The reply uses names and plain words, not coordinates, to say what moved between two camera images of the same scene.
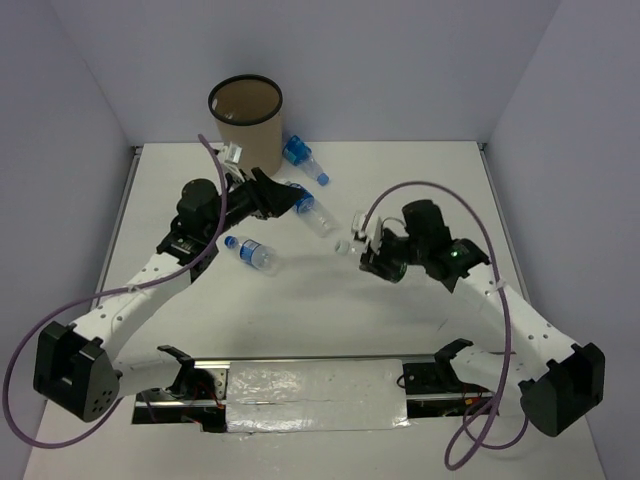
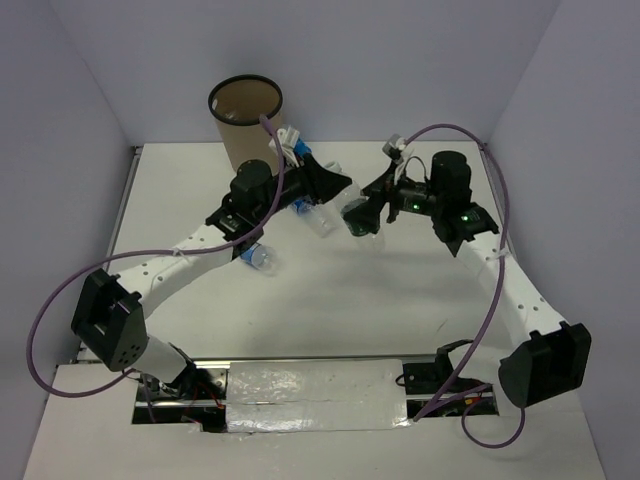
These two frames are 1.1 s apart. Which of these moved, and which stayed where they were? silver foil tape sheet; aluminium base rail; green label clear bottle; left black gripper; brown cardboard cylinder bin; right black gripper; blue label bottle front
Moved: green label clear bottle; left black gripper; right black gripper
Stayed: aluminium base rail; brown cardboard cylinder bin; silver foil tape sheet; blue label bottle front
